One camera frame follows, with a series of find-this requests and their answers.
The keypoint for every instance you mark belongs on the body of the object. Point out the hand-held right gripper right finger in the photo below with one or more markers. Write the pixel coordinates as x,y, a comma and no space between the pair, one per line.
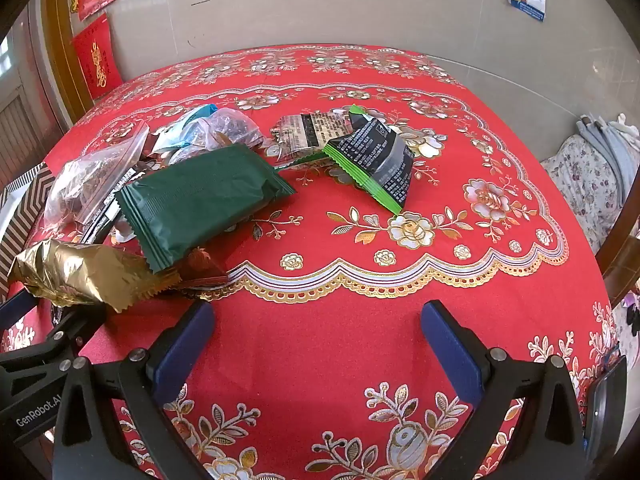
450,355

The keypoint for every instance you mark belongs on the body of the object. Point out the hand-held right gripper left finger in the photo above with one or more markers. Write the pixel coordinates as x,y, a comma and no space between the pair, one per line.
185,350

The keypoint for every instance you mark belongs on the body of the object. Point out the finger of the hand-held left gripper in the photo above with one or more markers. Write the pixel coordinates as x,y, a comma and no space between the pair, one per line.
75,325
12,305

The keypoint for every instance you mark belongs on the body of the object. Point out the gold foil snack packet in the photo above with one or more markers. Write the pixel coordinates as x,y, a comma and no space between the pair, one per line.
75,270

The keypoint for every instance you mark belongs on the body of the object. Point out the dark red snack packet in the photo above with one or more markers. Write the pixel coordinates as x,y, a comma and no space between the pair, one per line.
200,266

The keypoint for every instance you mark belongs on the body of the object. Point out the striped cardboard box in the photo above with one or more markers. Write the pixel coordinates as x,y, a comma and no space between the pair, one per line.
25,210

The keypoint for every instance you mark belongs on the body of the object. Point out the dark brown chocolate bar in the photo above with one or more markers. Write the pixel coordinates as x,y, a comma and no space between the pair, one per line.
110,207

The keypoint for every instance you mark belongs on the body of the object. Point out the zip bag of red dates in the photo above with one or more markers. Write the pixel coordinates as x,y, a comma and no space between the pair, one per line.
85,180

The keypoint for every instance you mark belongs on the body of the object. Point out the dark green snack packet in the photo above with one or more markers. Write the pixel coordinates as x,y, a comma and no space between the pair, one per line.
200,200

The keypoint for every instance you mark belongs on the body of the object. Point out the black green-edged snack packet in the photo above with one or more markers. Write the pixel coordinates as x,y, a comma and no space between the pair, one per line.
380,155

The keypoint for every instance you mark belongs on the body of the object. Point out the white blue snack packet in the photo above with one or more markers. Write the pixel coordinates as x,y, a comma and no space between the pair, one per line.
175,135

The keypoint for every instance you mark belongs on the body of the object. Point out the clear bag of red dates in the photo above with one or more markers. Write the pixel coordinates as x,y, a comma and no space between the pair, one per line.
230,127

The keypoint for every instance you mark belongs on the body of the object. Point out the clear biscuit packet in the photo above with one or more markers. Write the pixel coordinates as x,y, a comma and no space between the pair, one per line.
305,132

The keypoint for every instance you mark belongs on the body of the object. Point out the red floral tablecloth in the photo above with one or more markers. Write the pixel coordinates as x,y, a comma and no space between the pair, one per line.
350,320

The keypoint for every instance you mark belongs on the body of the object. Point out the black flat device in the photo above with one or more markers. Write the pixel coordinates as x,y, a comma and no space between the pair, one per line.
605,400

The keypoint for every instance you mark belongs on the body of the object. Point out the brown ribbed door panel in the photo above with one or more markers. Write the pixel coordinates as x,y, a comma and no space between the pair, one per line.
20,130

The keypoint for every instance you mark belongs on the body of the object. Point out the floral seat cushion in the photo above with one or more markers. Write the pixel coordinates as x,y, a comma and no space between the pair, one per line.
585,185

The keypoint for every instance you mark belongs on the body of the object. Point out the brown wooden chair frame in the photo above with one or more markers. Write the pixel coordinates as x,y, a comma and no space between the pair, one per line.
620,247

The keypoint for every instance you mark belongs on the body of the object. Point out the golden wooden door frame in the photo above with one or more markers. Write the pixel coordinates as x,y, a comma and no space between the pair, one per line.
60,60

